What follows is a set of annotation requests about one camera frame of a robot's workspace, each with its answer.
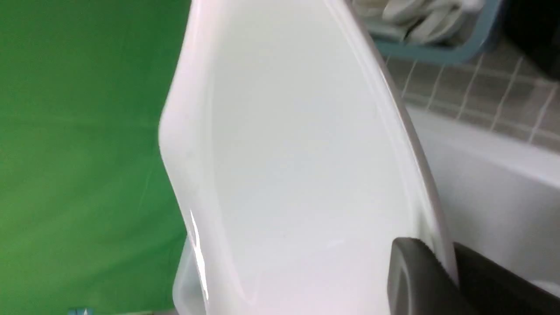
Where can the white square rice plate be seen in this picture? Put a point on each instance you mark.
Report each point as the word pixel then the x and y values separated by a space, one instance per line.
pixel 281 54

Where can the pile of white spoons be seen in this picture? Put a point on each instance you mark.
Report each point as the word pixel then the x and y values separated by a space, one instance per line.
pixel 415 22

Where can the large translucent white tub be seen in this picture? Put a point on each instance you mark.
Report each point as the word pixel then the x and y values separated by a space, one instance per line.
pixel 494 201

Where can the grey checked tablecloth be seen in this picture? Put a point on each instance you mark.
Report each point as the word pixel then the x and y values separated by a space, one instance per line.
pixel 499 91

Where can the black serving tray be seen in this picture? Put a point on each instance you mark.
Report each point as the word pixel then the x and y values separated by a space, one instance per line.
pixel 533 26

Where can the teal plastic bin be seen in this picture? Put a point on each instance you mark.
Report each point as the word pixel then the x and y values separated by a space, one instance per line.
pixel 476 34

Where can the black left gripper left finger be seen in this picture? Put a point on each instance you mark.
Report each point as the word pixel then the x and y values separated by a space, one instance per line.
pixel 419 285

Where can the green backdrop cloth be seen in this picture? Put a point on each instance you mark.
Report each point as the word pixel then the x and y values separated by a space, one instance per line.
pixel 88 218

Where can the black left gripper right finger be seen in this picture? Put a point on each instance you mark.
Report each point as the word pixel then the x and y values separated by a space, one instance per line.
pixel 494 290

